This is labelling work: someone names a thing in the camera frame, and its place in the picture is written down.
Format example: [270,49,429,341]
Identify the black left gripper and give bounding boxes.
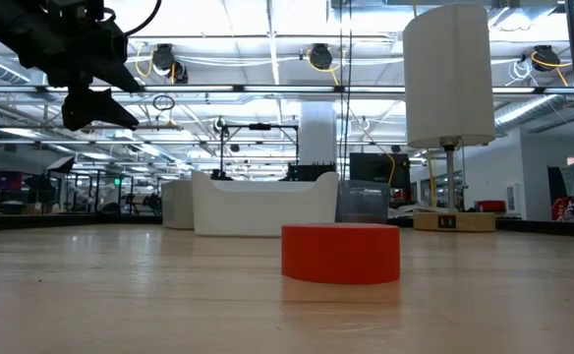
[21,0,144,132]

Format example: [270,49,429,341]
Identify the red tape roll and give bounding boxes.
[280,222,401,285]

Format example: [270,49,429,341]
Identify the light grey plastic bin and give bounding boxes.
[160,178,195,230]

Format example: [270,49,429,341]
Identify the white plastic bin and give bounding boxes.
[191,169,341,238]

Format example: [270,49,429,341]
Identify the white building column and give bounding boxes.
[299,100,338,167]

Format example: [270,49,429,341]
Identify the black background machine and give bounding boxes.
[286,161,337,182]

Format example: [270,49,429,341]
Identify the dark translucent plastic bin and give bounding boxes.
[334,179,392,225]

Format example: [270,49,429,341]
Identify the black background monitor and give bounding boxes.
[349,151,412,204]

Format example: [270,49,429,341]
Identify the white shade table lamp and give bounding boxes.
[402,3,497,233]

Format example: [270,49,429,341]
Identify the red box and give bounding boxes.
[473,200,507,213]

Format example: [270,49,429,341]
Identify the black ceiling cable reel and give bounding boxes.
[308,42,335,71]
[151,42,190,85]
[532,44,562,73]

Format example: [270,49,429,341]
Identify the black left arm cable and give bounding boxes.
[100,0,163,38]

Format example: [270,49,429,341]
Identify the black background gantry frame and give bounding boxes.
[219,122,301,181]

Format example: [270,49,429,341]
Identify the black hanging cable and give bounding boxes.
[338,0,353,181]

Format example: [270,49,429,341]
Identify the yellow hanging cable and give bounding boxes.
[425,147,439,207]

